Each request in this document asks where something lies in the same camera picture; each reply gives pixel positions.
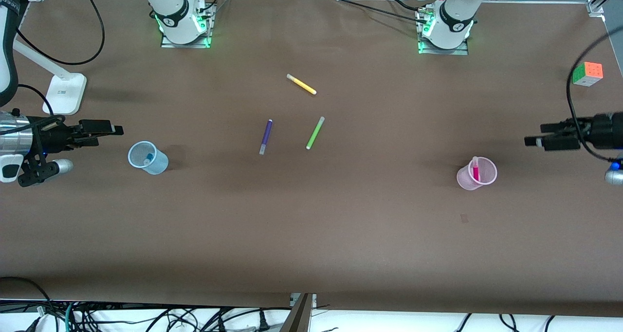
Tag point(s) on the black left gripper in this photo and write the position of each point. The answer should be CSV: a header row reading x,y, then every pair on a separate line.
x,y
603,130

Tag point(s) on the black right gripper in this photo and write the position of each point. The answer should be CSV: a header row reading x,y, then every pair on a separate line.
x,y
54,135

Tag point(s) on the blue marker pen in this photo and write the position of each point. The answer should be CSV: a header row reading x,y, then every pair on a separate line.
x,y
147,159

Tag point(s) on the pink marker pen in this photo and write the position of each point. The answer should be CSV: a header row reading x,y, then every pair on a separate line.
x,y
475,170

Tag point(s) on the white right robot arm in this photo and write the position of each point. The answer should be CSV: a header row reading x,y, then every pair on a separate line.
x,y
168,6

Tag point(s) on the white desk stand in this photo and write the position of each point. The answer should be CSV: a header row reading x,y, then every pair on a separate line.
x,y
65,96

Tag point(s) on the colourful puzzle cube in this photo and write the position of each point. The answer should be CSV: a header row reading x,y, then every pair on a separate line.
x,y
588,74

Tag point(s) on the translucent blue plastic cup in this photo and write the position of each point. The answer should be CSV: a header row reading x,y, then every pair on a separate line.
x,y
158,164

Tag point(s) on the translucent pink plastic cup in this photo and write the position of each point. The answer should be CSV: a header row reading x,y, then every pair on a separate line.
x,y
486,174

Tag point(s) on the purple marker pen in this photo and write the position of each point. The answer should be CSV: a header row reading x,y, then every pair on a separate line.
x,y
266,136

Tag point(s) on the yellow marker pen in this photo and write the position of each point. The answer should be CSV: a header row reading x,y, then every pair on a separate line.
x,y
302,84

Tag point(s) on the green marker pen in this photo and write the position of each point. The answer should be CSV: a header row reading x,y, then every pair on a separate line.
x,y
315,133

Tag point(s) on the brown table cover sheet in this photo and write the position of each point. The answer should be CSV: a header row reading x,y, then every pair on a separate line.
x,y
311,234

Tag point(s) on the dark table support beam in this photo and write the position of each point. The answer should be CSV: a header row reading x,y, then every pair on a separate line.
x,y
298,317

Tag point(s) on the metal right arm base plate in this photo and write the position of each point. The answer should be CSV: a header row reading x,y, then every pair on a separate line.
x,y
185,45

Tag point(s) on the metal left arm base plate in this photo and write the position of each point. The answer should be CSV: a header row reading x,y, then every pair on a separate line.
x,y
443,51

